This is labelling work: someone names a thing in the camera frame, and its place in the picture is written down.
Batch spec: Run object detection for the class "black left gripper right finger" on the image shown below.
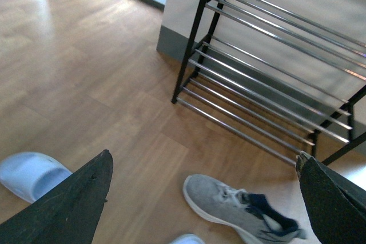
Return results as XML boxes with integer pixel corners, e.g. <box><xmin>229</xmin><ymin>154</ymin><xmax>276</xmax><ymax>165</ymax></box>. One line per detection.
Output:
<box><xmin>296</xmin><ymin>152</ymin><xmax>365</xmax><ymax>243</ymax></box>

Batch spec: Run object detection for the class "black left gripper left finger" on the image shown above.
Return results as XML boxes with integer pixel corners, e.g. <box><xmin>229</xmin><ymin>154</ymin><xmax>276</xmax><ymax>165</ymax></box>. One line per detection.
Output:
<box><xmin>1</xmin><ymin>150</ymin><xmax>113</xmax><ymax>243</ymax></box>

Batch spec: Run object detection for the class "light blue slipper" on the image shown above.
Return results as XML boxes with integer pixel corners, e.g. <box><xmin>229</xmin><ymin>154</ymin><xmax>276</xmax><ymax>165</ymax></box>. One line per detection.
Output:
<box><xmin>169</xmin><ymin>234</ymin><xmax>205</xmax><ymax>244</ymax></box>
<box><xmin>1</xmin><ymin>152</ymin><xmax>72</xmax><ymax>203</ymax></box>

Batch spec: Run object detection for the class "grey sneaker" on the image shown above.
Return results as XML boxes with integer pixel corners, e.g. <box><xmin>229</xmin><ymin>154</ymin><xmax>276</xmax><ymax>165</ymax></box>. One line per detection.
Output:
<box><xmin>182</xmin><ymin>174</ymin><xmax>307</xmax><ymax>243</ymax></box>

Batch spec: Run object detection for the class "black metal shoe rack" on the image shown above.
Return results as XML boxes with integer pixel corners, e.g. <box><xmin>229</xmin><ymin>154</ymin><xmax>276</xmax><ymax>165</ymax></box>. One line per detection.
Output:
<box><xmin>172</xmin><ymin>0</ymin><xmax>365</xmax><ymax>165</ymax></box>

